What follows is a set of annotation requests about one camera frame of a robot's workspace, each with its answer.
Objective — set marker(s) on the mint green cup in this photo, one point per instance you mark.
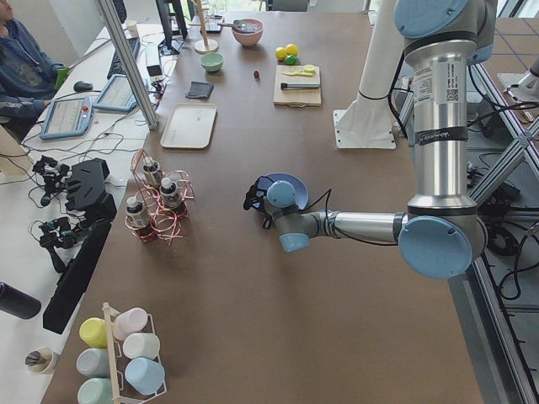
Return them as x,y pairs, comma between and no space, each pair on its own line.
95,391

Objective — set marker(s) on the steel muddler black tip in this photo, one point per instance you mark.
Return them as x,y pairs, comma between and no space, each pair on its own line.
299,85

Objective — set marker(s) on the light blue cup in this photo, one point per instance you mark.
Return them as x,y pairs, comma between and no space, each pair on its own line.
144,375

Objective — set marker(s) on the blue round plate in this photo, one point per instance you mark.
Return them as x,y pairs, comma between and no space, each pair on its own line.
302,195

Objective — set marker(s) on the yellow plastic knife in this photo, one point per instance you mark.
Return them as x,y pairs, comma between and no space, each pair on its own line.
299,73

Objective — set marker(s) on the black computer mouse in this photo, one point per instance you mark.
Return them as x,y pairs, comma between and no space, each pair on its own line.
81,86

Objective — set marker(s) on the black thermos bottle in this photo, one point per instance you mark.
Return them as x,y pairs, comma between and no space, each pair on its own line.
17,303

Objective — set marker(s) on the green bowl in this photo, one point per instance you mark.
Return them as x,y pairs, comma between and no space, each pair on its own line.
212,62

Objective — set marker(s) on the lemon half slice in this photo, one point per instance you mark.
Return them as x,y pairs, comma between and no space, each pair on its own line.
309,69

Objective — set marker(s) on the green lime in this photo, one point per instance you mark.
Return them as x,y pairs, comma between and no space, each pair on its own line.
290,60

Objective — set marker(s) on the copper wire bottle rack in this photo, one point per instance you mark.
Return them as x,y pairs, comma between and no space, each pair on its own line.
166,222

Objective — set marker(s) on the white cup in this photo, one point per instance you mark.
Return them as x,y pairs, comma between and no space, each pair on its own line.
142,344

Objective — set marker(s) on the metal ice scoop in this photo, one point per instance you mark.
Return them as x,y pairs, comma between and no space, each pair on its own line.
240,25

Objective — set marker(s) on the grey folded cloth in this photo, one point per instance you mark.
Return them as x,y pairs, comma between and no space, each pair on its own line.
199,90

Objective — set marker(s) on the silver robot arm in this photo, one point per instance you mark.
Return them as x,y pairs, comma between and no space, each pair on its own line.
440,234

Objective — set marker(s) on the blue teach pendant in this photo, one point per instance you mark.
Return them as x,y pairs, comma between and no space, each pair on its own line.
117,96
67,117

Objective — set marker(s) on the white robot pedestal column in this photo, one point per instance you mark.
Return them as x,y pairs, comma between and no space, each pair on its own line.
367,122

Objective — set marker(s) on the aluminium frame post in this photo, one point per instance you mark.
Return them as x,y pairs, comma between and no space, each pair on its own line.
112,22

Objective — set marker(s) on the pink bowl with ice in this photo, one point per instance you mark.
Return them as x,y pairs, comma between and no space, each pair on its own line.
250,39

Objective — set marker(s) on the yellow lemon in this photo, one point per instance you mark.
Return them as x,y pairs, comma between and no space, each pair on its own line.
281,53
292,50

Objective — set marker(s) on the dark drink bottle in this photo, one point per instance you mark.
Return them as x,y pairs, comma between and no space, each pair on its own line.
171,197
139,219
152,171

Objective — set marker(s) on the yellow cup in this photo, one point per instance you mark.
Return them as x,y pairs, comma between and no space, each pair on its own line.
93,332

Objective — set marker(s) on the paper cup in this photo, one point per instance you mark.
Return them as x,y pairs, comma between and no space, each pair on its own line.
41,361

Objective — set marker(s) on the cream rabbit tray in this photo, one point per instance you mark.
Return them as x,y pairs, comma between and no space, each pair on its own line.
189,126

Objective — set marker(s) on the pink cup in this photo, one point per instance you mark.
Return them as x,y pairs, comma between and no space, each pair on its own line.
128,322

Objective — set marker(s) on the wooden cup tree stand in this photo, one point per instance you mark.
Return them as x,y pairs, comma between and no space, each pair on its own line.
205,45

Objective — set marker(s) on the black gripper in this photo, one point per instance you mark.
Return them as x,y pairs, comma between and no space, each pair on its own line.
252,197

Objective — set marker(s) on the seated person blue hoodie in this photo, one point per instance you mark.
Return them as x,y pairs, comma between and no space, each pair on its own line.
28,76

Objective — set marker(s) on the wooden cutting board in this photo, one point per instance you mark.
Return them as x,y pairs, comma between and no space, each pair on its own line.
296,98

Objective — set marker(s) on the grey cup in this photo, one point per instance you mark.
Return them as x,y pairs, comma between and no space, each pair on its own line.
93,363

